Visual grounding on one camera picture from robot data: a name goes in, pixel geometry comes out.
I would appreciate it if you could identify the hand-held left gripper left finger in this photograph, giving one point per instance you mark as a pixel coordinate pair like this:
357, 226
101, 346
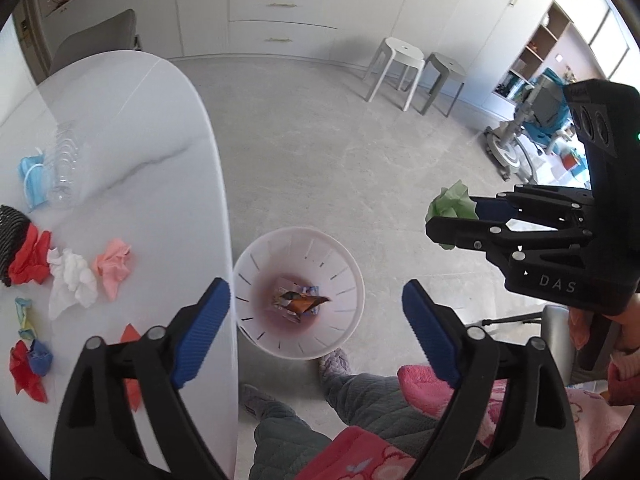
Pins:
202, 332

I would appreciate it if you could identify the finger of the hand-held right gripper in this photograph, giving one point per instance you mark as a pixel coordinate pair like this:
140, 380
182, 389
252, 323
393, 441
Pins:
492, 208
460, 232

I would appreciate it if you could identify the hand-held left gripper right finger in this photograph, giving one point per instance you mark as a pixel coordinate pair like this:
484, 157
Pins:
430, 332

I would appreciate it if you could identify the green paper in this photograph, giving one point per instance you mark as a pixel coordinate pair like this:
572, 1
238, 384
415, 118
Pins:
452, 201

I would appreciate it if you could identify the orange red paper scrap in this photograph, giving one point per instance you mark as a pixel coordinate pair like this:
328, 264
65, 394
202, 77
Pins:
131, 334

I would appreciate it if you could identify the pink waste basket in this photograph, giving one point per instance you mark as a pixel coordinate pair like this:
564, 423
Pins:
260, 260

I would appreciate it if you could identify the pink paper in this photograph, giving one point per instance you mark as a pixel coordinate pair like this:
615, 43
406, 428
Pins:
114, 265

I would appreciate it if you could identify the white tissue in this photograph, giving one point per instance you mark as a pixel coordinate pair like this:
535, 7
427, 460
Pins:
70, 280

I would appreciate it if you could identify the blue paper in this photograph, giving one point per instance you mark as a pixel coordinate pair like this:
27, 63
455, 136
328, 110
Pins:
41, 360

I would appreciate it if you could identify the yellow teal paper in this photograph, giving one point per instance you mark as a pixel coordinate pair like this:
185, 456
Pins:
24, 317

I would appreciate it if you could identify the large red paper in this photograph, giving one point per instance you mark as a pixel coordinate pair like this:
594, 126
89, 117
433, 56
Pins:
30, 260

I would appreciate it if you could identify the clear plastic bottle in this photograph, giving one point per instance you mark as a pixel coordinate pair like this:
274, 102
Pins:
65, 170

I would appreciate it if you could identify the person's right forearm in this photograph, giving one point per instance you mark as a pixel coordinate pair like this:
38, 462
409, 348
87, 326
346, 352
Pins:
625, 377

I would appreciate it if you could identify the person's right hand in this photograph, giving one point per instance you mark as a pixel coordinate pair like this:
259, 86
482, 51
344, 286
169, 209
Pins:
629, 327

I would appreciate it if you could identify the grey quilted slipper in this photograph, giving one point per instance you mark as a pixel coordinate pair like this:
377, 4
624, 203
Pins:
255, 400
336, 367

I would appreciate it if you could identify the person's quilted grey pants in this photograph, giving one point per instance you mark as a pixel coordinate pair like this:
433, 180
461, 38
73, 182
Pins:
365, 405

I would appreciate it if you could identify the orange snack wrapper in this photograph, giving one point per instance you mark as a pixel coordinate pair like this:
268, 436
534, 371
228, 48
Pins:
296, 304

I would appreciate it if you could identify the grey plastic stool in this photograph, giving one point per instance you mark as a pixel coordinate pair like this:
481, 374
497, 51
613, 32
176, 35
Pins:
447, 65

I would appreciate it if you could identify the white plastic stool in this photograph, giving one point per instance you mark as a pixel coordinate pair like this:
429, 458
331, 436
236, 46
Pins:
402, 52

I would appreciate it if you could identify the black foam mesh sleeve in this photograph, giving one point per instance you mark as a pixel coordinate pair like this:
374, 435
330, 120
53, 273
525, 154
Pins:
11, 235

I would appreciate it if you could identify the blue face mask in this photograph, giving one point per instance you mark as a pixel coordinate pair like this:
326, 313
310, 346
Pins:
31, 175

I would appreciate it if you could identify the white drawer cabinet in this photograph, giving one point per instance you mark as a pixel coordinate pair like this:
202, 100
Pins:
287, 5

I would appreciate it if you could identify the grey dining chair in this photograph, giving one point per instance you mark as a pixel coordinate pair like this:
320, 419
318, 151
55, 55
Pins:
95, 35

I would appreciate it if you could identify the open wall shelf unit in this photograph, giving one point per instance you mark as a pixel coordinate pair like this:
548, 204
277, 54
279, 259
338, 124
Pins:
537, 45

